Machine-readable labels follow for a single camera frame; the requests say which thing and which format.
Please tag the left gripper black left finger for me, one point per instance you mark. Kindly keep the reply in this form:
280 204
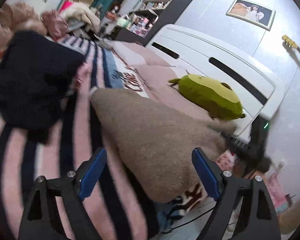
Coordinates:
41 218

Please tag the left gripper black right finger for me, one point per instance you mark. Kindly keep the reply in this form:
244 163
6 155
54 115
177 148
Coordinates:
257 218

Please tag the beige knitted sweater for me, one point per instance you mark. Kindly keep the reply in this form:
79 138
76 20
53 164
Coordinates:
156 141

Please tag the white bed headboard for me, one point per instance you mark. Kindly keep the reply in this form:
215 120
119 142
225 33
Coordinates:
259 90

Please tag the green avocado plush toy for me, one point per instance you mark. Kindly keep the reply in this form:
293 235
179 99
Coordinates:
214 96

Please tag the striped red pink blanket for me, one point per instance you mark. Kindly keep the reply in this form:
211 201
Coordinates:
118 206

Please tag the pink ribbed pillow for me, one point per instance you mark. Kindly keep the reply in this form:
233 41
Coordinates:
154 73

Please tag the dark navy folded garment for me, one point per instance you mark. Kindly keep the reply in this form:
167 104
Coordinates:
35 75

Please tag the black bookshelf with items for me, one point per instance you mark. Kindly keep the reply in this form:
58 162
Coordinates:
142 23

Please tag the mauve satin cloth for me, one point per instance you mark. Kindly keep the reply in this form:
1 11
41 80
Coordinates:
56 26

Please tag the pink brown crumpled duvet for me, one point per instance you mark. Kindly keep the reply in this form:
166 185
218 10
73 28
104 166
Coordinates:
15 17

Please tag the cream blanket pile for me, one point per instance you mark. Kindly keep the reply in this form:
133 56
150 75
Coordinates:
82 12

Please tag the framed wall photo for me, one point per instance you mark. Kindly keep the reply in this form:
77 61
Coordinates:
252 13

